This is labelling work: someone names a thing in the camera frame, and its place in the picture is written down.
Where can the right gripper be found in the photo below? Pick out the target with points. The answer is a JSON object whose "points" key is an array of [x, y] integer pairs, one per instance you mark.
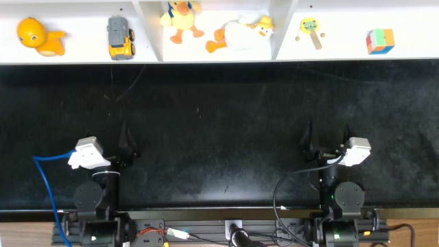
{"points": [[320, 155]]}

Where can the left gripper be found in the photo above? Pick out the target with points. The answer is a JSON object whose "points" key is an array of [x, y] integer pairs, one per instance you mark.
{"points": [[123, 162]]}

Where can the grey and yellow toy truck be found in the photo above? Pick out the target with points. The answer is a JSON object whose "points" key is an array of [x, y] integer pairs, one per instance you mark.
{"points": [[120, 37]]}

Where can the many-coloured puzzle cube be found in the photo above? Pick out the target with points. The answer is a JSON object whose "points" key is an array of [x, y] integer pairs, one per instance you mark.
{"points": [[380, 41]]}

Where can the yellow rattle drum toy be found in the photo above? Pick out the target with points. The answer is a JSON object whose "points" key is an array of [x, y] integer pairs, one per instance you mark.
{"points": [[310, 26]]}

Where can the yellow rubber duck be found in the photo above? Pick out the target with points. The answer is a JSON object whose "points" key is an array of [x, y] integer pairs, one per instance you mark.
{"points": [[34, 34]]}

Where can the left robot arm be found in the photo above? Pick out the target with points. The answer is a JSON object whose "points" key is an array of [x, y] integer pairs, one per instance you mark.
{"points": [[92, 199]]}

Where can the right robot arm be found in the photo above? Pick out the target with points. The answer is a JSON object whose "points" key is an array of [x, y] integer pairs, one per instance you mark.
{"points": [[348, 199]]}

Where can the white shelf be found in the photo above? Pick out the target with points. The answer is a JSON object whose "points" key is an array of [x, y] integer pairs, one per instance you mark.
{"points": [[343, 44]]}

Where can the white plush duck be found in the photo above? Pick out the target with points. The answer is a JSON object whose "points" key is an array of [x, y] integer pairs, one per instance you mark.
{"points": [[241, 36]]}

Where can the yellow plush duck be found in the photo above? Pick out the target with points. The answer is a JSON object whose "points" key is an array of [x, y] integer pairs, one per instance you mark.
{"points": [[183, 20]]}

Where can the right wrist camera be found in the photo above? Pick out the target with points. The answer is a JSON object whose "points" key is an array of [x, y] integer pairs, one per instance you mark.
{"points": [[356, 151]]}

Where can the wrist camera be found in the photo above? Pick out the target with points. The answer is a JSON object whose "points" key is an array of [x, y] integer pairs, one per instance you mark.
{"points": [[356, 151], [88, 152]]}

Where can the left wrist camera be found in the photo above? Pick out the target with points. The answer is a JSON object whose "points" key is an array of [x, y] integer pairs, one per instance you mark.
{"points": [[88, 152]]}

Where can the mounting rail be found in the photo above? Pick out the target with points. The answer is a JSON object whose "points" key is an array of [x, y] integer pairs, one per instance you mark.
{"points": [[205, 230]]}

